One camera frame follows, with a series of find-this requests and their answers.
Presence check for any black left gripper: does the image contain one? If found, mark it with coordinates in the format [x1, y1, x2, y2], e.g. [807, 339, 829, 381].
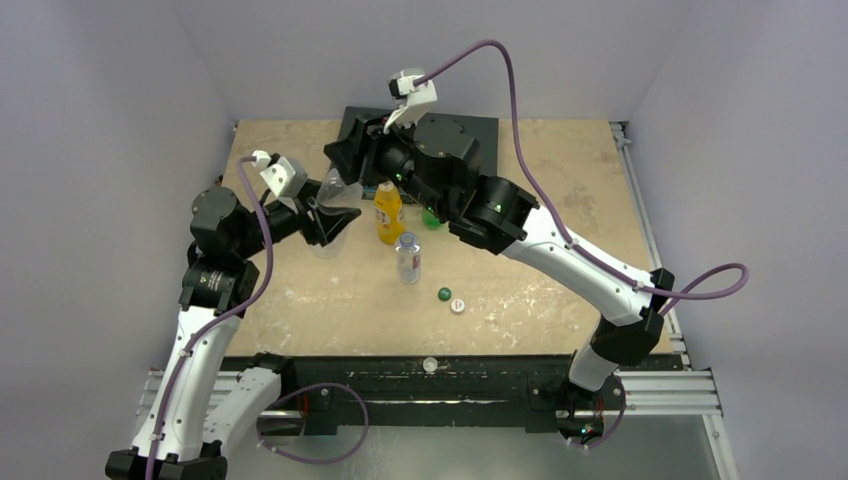
[233, 178, 358, 259]

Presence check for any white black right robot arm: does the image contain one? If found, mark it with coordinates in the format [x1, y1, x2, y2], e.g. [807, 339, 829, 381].
[323, 117, 674, 407]

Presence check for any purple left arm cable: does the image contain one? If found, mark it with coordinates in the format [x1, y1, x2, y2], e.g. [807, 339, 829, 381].
[143, 156, 276, 480]

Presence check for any clear bottle with label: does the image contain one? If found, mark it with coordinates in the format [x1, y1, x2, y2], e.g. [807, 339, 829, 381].
[395, 232, 421, 284]

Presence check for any white juice bottle cap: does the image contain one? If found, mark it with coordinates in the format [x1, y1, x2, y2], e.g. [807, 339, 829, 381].
[421, 357, 439, 373]

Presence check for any dark grey network switch box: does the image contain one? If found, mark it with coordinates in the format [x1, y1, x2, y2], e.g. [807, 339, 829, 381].
[333, 106, 499, 202]

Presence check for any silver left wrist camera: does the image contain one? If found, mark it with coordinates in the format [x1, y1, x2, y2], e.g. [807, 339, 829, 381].
[252, 150, 308, 199]

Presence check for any green plastic bottle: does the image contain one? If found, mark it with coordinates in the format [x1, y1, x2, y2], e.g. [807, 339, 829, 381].
[421, 209, 443, 230]

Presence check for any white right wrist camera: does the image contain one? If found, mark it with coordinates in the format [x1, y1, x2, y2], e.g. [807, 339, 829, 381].
[383, 68, 438, 134]

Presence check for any orange juice bottle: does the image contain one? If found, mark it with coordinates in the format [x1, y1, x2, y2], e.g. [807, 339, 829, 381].
[374, 181, 406, 245]

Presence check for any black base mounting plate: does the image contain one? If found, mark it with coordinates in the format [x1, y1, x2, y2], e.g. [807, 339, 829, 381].
[213, 354, 627, 439]

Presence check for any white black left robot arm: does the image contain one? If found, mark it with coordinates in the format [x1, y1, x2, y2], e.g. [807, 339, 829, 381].
[105, 186, 361, 479]

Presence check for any aluminium front frame rail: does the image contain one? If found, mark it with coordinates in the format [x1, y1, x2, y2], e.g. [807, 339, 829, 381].
[135, 371, 723, 430]

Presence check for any aluminium side rail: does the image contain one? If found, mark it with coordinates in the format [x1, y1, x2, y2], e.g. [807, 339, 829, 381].
[609, 122, 692, 370]

